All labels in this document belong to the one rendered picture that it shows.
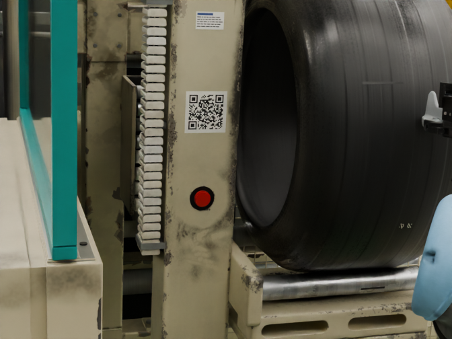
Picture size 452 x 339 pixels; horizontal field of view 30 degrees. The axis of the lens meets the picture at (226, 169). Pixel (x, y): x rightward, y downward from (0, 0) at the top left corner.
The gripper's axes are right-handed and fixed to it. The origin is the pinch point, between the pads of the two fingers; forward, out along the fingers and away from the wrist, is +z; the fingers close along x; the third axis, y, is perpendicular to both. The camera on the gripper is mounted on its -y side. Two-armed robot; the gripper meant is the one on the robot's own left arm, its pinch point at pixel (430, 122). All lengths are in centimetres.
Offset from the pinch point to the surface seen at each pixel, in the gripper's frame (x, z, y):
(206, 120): 31.6, 22.1, -1.1
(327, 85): 16.2, 4.6, 5.9
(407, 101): 3.3, 1.4, 3.4
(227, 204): 27.2, 24.0, -17.0
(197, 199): 33.0, 23.3, -15.6
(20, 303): 67, -58, -6
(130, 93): 38, 64, 1
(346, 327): 6.0, 16.5, -39.8
